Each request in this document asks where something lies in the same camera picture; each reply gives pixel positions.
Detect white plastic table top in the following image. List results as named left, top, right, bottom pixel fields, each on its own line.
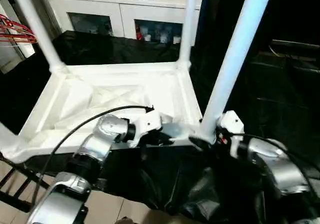
left=0, top=60, right=217, bottom=165

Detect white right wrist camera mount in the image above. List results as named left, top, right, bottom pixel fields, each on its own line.
left=216, top=110, right=245, bottom=158

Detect grey robot foot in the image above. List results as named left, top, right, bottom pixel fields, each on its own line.
left=118, top=216, right=136, bottom=224

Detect grey curtain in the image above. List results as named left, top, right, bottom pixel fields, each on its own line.
left=24, top=0, right=63, bottom=39

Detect black flat bar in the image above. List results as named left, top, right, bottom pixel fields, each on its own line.
left=271, top=39, right=320, bottom=47

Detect red clothes hangers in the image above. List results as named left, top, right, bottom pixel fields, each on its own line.
left=0, top=13, right=40, bottom=45

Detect black shiny mat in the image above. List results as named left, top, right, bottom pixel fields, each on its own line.
left=0, top=30, right=320, bottom=224

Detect white cabinet with glass doors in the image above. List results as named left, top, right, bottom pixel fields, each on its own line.
left=49, top=0, right=206, bottom=46

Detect black folding table frame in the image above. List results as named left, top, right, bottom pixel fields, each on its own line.
left=0, top=156, right=48, bottom=212

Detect white post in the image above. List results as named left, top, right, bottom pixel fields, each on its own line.
left=21, top=43, right=36, bottom=59

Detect black cabinet with gold label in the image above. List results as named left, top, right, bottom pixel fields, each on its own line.
left=194, top=0, right=320, bottom=57

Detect white plastic table leg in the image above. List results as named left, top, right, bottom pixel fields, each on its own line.
left=177, top=0, right=198, bottom=69
left=8, top=0, right=67, bottom=73
left=0, top=123, right=23, bottom=160
left=199, top=0, right=276, bottom=145

